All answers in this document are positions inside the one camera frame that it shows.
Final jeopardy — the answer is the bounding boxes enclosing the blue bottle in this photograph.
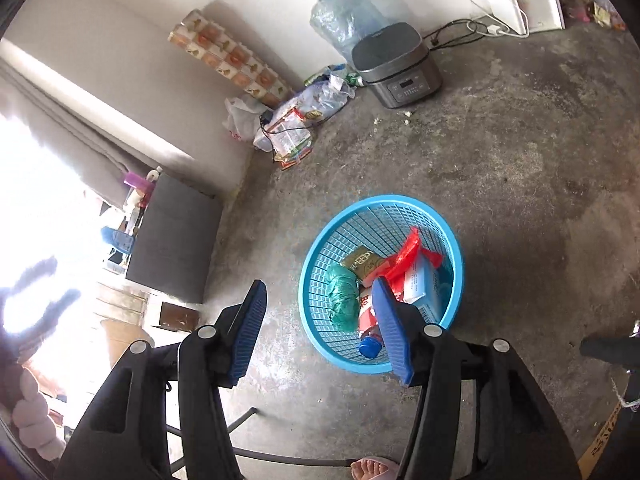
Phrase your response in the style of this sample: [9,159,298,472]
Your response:
[101,226,135,258]

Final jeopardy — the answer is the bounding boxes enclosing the blue white box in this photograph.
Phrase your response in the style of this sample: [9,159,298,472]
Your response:
[400,252,444,322]

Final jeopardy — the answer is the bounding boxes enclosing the brown wooden box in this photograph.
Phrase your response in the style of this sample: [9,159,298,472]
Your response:
[160,302,199,334]

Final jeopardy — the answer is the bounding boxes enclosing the grey curtain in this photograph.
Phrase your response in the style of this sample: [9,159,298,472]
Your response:
[0,40,236,211]

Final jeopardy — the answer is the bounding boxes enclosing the small colourful packets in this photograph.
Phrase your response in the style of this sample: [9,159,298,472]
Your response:
[567,0,627,31]

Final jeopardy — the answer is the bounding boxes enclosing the red white paper bag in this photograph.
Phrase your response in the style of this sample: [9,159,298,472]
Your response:
[357,226,445,337]

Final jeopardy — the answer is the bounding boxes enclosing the grey cabinet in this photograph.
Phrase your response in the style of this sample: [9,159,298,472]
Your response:
[125,172,224,306]

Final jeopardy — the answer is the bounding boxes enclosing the patterned rolled mat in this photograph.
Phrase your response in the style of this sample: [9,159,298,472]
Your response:
[167,8,296,109]

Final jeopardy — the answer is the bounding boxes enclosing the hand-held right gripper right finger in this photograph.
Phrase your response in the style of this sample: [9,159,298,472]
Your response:
[371,276,582,480]

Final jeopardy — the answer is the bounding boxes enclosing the white power cable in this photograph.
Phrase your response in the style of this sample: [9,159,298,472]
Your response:
[462,0,529,39]

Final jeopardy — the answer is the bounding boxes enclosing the person's foot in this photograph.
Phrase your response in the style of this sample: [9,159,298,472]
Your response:
[351,460,387,480]

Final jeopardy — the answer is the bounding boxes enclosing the blue bottle cap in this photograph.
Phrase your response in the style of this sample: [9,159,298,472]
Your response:
[357,327,387,359]

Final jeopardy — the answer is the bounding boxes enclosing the blue plastic basket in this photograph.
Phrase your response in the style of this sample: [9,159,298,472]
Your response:
[298,194,463,376]

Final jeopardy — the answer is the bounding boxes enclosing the purple cup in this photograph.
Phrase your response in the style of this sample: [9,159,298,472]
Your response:
[123,170,156,194]

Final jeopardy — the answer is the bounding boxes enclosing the grey rice cooker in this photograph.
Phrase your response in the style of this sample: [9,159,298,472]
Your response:
[350,23,444,109]

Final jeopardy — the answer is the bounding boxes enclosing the pink knotted cushion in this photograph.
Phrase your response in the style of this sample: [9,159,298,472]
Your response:
[10,365,62,462]

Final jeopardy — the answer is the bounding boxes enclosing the black power cable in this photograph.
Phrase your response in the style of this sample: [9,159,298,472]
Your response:
[422,19,488,52]

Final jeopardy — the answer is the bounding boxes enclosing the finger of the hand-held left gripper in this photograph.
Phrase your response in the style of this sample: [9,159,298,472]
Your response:
[0,289,82,337]
[9,256,59,302]

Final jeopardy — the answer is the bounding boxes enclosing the pink slipper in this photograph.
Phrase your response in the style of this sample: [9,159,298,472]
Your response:
[350,456,402,480]

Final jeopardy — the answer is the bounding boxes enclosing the green plastic bag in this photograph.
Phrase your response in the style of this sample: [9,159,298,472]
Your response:
[326,263,362,333]

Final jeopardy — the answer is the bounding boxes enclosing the olive gold packet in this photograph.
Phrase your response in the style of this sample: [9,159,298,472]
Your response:
[341,244,387,282]

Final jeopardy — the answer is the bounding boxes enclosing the yellow printed strap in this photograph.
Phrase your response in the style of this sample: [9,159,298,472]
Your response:
[579,400,627,467]

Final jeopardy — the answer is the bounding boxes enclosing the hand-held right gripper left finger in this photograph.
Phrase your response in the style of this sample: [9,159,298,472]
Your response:
[55,280,269,480]

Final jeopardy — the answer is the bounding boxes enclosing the large clear water jug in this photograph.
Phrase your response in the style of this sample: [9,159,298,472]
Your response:
[308,0,418,64]

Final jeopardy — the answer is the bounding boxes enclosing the clear plastic bag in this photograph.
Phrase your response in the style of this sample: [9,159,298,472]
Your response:
[295,72,357,122]

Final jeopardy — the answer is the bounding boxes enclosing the white plastic bag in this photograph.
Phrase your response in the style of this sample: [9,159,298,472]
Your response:
[222,97,271,144]

